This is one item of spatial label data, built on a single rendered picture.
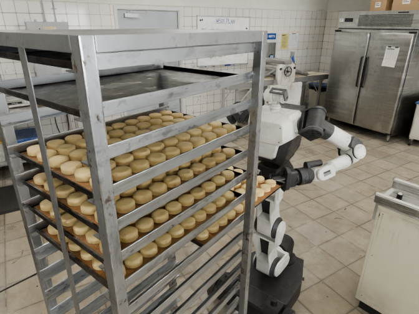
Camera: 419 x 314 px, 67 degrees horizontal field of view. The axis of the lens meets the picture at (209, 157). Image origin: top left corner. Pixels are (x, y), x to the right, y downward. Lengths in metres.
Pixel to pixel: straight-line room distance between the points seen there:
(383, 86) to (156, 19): 3.82
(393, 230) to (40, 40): 2.01
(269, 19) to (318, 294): 5.26
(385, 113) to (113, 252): 5.55
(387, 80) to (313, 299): 4.16
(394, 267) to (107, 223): 1.92
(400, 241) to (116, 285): 1.77
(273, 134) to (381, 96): 4.41
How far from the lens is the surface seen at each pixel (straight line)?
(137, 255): 0.94
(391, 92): 5.90
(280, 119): 1.68
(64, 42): 0.63
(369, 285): 2.49
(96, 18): 5.18
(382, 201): 2.17
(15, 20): 5.05
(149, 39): 0.68
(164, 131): 0.78
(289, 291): 2.38
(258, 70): 1.05
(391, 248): 2.27
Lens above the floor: 1.84
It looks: 23 degrees down
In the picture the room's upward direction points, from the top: straight up
